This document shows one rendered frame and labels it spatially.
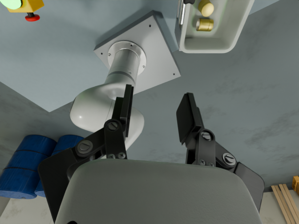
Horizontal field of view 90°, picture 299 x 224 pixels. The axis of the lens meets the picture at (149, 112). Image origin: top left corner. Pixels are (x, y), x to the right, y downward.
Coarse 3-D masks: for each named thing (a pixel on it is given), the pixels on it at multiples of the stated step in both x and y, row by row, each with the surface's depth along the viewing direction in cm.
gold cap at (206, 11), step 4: (204, 0) 43; (208, 0) 43; (200, 4) 44; (204, 4) 42; (208, 4) 41; (212, 4) 41; (200, 8) 43; (204, 8) 42; (208, 8) 42; (212, 8) 42; (204, 12) 43; (208, 12) 43
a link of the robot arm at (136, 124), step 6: (132, 108) 49; (132, 114) 47; (138, 114) 48; (132, 120) 46; (138, 120) 47; (132, 126) 46; (138, 126) 47; (132, 132) 45; (138, 132) 47; (126, 138) 44; (132, 138) 45; (126, 144) 44
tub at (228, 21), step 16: (224, 0) 44; (240, 0) 42; (192, 16) 47; (208, 16) 47; (224, 16) 47; (240, 16) 42; (192, 32) 51; (208, 32) 51; (224, 32) 50; (240, 32) 44; (192, 48) 49; (208, 48) 49; (224, 48) 49
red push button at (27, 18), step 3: (27, 12) 45; (30, 12) 45; (30, 15) 45; (33, 15) 46; (36, 15) 46; (27, 18) 45; (30, 18) 45; (33, 18) 45; (36, 18) 46; (39, 18) 46
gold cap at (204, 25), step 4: (200, 20) 46; (204, 20) 46; (208, 20) 46; (212, 20) 46; (196, 24) 49; (200, 24) 46; (204, 24) 46; (208, 24) 46; (212, 24) 46; (196, 28) 49; (200, 28) 47; (204, 28) 47; (208, 28) 47
